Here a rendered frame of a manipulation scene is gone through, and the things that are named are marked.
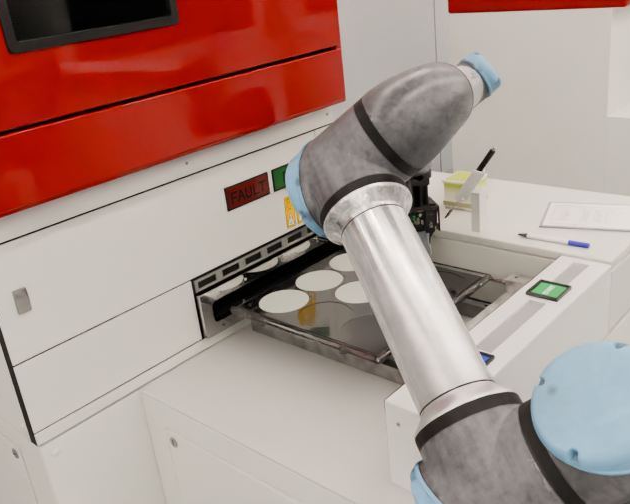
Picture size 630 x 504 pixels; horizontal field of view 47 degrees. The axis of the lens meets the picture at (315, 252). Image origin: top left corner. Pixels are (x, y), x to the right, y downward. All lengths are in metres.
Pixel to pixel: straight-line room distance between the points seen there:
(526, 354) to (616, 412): 0.48
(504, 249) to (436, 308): 0.71
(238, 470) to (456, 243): 0.64
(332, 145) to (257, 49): 0.54
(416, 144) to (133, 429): 0.81
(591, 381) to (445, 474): 0.16
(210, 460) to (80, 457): 0.23
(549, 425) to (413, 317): 0.19
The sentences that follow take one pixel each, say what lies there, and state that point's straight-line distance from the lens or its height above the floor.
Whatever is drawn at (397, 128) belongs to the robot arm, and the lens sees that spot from 0.85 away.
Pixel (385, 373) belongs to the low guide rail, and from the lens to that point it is 1.29.
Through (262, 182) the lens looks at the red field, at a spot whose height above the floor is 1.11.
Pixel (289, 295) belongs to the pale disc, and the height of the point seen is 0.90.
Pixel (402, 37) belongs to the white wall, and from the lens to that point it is 4.38.
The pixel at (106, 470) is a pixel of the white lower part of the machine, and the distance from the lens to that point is 1.42.
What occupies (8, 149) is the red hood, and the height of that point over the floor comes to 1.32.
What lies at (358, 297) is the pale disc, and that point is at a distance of 1.41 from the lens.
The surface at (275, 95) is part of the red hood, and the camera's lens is 1.42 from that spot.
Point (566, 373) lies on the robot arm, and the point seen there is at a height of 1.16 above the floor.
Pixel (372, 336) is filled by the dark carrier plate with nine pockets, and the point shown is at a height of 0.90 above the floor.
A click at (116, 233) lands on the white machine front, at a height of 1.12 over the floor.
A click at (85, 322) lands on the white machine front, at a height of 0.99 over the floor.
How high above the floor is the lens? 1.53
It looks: 22 degrees down
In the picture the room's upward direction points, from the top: 7 degrees counter-clockwise
